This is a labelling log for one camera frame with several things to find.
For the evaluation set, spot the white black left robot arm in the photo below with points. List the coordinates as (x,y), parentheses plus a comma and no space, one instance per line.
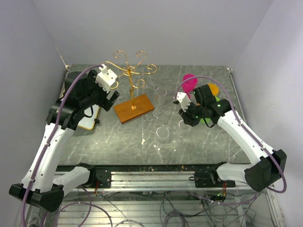
(40,187)

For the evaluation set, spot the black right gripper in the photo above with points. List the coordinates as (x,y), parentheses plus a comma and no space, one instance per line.
(186,117)

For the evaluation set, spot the green plastic wine glass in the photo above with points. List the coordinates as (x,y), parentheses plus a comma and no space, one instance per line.
(207,121)

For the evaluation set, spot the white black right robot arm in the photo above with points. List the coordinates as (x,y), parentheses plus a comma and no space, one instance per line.
(266,165)

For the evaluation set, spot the white board with yellow frame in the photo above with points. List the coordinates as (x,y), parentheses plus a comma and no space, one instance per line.
(88,121)

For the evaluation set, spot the pink plastic wine glass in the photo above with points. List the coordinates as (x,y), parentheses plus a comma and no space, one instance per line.
(190,83)

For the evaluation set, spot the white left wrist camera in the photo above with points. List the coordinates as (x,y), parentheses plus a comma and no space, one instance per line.
(106,79)

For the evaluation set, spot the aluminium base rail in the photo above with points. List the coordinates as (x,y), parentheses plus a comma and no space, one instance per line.
(162,178)

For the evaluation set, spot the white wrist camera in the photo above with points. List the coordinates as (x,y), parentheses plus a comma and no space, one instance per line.
(106,79)
(182,99)

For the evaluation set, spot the gold wire wine glass rack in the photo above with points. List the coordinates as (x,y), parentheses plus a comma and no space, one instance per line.
(130,70)

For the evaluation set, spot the clear short wine glass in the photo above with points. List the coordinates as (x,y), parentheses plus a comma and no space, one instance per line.
(162,134)

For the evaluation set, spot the clear tall wine glass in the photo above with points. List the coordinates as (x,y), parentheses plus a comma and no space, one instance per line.
(160,98)

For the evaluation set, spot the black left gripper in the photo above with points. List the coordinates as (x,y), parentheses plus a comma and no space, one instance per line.
(105,103)

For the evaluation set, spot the brown wooden rack base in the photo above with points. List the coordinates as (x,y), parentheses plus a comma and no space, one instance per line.
(130,110)

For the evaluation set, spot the orange plastic wine glass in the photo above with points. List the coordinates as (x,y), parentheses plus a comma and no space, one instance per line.
(214,89)

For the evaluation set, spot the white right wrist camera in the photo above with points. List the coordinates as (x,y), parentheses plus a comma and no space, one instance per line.
(182,99)

